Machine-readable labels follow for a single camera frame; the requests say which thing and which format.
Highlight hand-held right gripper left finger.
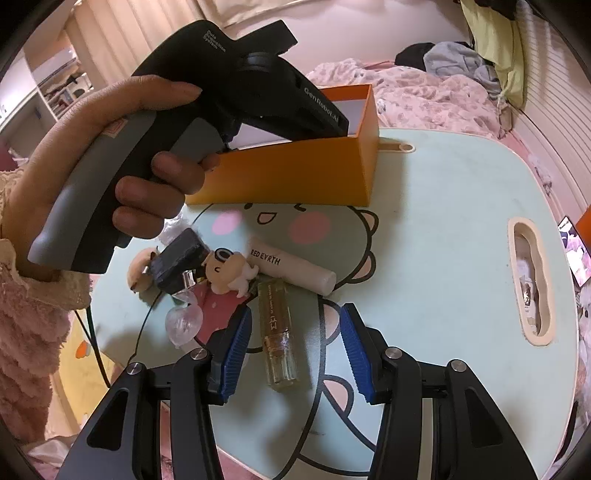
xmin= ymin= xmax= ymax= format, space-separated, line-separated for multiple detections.
xmin=55 ymin=305 xmax=254 ymax=480

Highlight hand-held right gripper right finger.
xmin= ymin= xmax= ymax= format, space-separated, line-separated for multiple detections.
xmin=339 ymin=302 xmax=539 ymax=480

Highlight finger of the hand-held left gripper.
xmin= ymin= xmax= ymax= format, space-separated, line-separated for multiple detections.
xmin=240 ymin=21 xmax=299 ymax=55
xmin=281 ymin=64 xmax=350 ymax=138

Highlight clear glass perfume bottle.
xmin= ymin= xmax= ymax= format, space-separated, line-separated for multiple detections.
xmin=256 ymin=278 xmax=301 ymax=387

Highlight clear pink plastic item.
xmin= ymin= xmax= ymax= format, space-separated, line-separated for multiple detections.
xmin=166 ymin=288 xmax=204 ymax=347

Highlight orange cardboard box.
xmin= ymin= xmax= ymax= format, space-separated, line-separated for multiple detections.
xmin=185 ymin=83 xmax=382 ymax=208

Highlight small mouse plush figure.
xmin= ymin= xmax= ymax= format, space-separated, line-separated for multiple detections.
xmin=203 ymin=248 xmax=259 ymax=296

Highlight white cosmetic tube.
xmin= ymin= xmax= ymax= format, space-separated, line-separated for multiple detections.
xmin=248 ymin=234 xmax=338 ymax=297

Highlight black rectangular case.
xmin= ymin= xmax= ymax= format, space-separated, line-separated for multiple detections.
xmin=150 ymin=227 xmax=208 ymax=296

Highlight beige round plush toy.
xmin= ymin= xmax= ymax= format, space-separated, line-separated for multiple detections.
xmin=128 ymin=247 xmax=162 ymax=294

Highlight clear bubble wrap ball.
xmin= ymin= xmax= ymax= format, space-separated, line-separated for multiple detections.
xmin=159 ymin=216 xmax=197 ymax=243

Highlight person's left hand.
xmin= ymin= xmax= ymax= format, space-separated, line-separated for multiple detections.
xmin=2 ymin=75 xmax=221 ymax=282

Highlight beige curtain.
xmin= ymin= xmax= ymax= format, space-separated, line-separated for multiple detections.
xmin=74 ymin=0 xmax=199 ymax=90

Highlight white padded headboard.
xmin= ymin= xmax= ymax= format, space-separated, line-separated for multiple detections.
xmin=286 ymin=0 xmax=467 ymax=79

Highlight pink floral blanket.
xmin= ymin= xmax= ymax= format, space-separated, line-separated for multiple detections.
xmin=307 ymin=58 xmax=513 ymax=139

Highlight black crumpled garment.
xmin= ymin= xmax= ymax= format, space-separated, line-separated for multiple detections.
xmin=394 ymin=44 xmax=437 ymax=70

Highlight white shelf unit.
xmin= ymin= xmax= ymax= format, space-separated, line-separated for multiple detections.
xmin=0 ymin=46 xmax=98 ymax=139

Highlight grey-blue crumpled garment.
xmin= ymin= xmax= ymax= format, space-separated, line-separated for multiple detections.
xmin=424 ymin=41 xmax=502 ymax=97

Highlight yellow-green hanging cloth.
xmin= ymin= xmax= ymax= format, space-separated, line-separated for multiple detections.
xmin=462 ymin=0 xmax=527 ymax=109

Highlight smartphone with lit screen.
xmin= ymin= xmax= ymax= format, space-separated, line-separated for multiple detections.
xmin=558 ymin=216 xmax=591 ymax=287

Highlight black cable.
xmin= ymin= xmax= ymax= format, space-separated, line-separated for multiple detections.
xmin=67 ymin=307 xmax=114 ymax=388

